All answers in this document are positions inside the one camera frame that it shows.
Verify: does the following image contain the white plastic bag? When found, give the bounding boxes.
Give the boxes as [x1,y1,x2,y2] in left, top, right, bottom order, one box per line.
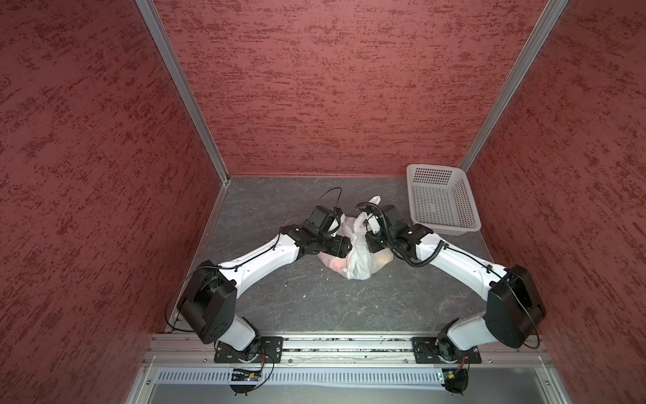
[317,212,394,280]

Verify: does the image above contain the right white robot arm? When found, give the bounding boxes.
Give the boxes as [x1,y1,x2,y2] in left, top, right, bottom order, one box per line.
[366,219,546,364]

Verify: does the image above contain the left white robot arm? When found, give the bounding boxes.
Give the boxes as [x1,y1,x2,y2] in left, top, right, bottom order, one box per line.
[177,225,353,363]

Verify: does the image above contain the white perforated plastic basket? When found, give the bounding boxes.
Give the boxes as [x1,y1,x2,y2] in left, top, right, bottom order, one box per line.
[406,164,481,236]

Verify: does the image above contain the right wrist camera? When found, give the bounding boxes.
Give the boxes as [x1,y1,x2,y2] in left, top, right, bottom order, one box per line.
[367,205,410,237]

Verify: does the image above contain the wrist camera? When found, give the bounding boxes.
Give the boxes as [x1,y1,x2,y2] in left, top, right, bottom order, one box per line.
[367,205,410,237]
[304,205,342,237]

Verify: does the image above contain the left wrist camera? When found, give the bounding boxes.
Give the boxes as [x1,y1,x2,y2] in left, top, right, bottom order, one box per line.
[304,205,342,237]

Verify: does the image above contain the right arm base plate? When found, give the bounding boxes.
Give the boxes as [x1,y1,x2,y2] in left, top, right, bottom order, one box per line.
[410,337,482,365]

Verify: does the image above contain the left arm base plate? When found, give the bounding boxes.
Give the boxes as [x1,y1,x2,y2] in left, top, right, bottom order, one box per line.
[214,336,284,364]

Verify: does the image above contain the aluminium front rail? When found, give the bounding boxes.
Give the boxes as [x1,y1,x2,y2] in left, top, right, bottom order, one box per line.
[143,332,554,368]

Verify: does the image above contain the white slotted cable duct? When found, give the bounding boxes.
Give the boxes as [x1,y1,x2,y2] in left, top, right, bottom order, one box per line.
[155,367,444,390]

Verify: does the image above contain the right aluminium corner post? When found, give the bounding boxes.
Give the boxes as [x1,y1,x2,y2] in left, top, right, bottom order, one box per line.
[459,0,569,172]

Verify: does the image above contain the aluminium corner post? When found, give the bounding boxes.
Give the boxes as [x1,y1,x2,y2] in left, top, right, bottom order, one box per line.
[136,0,230,186]
[459,0,569,172]

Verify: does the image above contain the left aluminium corner post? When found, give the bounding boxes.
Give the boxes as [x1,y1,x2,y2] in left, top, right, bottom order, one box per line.
[136,0,230,186]

